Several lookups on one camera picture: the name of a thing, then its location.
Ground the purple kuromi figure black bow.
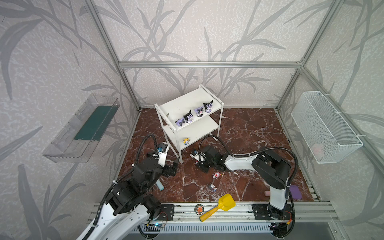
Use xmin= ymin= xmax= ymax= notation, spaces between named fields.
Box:
xmin=175 ymin=118 xmax=186 ymax=128

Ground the black eared kuromi figure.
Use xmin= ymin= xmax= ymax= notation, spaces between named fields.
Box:
xmin=203 ymin=100 xmax=213 ymax=113

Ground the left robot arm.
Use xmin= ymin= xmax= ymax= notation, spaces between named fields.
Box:
xmin=78 ymin=142 xmax=179 ymax=240

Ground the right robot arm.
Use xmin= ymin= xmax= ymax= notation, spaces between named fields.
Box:
xmin=190 ymin=135 xmax=299 ymax=213

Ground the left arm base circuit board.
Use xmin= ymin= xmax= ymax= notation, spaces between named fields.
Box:
xmin=144 ymin=222 xmax=167 ymax=232

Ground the white two-tier metal shelf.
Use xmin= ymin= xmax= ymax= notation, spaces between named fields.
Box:
xmin=155 ymin=85 xmax=224 ymax=163

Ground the pink hat doraemon figure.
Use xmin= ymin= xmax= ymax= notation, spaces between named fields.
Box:
xmin=212 ymin=172 xmax=222 ymax=179

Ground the small dark figure front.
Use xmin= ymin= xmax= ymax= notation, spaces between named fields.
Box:
xmin=208 ymin=184 xmax=217 ymax=192

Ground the yellow plastic toy shovel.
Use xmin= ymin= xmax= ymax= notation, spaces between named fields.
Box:
xmin=200 ymin=194 xmax=236 ymax=222

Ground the round orange badge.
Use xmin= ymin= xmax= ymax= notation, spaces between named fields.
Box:
xmin=194 ymin=204 xmax=204 ymax=216

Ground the pink object in basket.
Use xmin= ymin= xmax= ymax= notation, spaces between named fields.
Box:
xmin=311 ymin=144 xmax=325 ymax=160

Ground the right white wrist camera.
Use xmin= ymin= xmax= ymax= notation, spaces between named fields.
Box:
xmin=190 ymin=150 xmax=206 ymax=164

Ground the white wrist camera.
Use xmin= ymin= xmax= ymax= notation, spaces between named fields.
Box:
xmin=190 ymin=150 xmax=206 ymax=164
xmin=154 ymin=142 xmax=170 ymax=167

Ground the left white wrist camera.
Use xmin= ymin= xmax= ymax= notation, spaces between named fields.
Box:
xmin=154 ymin=142 xmax=170 ymax=167

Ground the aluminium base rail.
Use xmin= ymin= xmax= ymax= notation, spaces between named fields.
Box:
xmin=86 ymin=201 xmax=340 ymax=224

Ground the clear plastic wall bin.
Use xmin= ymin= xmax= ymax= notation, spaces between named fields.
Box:
xmin=43 ymin=94 xmax=120 ymax=163

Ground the white wire mesh basket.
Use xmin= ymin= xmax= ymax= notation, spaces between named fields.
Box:
xmin=291 ymin=91 xmax=364 ymax=164

